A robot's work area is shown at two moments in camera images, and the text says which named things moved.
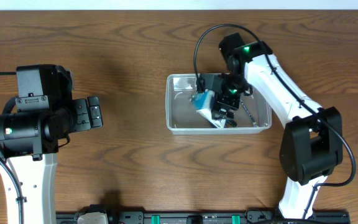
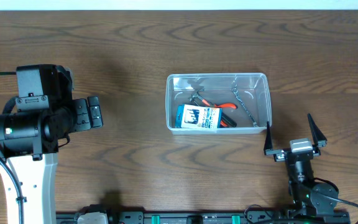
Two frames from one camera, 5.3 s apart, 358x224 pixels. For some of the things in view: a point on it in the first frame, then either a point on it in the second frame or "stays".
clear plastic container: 253,114 stays
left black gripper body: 81,113 stays
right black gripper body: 227,102 to 281,155
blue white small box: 204,102 to 197,117
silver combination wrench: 255,124 stays
